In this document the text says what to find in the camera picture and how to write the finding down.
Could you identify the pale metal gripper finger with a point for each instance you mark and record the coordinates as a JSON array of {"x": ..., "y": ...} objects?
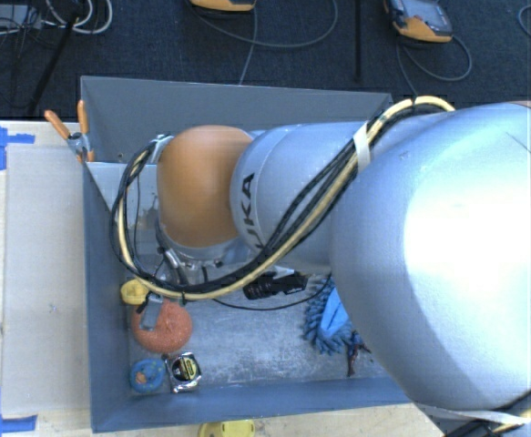
[{"x": 150, "y": 313}]

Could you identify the orange ball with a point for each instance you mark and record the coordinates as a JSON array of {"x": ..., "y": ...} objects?
[{"x": 167, "y": 332}]

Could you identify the yellow plastic cup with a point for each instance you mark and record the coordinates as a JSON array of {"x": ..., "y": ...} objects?
[{"x": 132, "y": 291}]

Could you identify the black and yellow tape measure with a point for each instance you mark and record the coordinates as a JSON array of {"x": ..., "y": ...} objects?
[{"x": 184, "y": 371}]

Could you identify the grey metal bin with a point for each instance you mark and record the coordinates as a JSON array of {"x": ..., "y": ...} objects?
[{"x": 256, "y": 353}]

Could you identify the pale flat board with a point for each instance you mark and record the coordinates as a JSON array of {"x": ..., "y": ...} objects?
[{"x": 42, "y": 267}]

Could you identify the blue microfibre duster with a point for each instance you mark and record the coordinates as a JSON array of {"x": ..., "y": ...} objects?
[{"x": 326, "y": 328}]

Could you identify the black cylinder on white bracket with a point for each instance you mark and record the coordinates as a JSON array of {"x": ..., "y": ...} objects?
[{"x": 269, "y": 286}]

